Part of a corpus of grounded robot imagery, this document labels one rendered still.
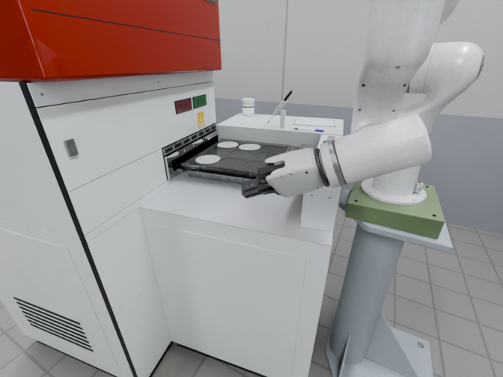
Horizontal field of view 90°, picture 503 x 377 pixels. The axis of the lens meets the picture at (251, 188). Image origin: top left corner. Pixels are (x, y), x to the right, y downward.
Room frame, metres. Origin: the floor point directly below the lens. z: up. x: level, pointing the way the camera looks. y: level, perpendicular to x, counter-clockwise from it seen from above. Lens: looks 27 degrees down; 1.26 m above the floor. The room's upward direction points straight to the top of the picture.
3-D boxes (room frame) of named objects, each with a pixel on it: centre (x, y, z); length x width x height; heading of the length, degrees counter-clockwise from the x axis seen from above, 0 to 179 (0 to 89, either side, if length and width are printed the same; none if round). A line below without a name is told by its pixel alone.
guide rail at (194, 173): (0.90, 0.03, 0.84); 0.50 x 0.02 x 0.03; 71
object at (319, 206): (0.85, -0.28, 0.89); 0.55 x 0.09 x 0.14; 161
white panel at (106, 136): (0.92, 0.32, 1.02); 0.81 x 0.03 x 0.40; 161
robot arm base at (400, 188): (0.73, -0.46, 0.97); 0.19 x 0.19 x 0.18
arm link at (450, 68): (0.72, -0.48, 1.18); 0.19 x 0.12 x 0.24; 53
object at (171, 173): (1.08, 0.25, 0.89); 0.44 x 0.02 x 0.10; 161
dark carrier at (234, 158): (1.03, 0.05, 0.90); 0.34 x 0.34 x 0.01; 71
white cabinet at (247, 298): (1.07, -0.08, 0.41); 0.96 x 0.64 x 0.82; 161
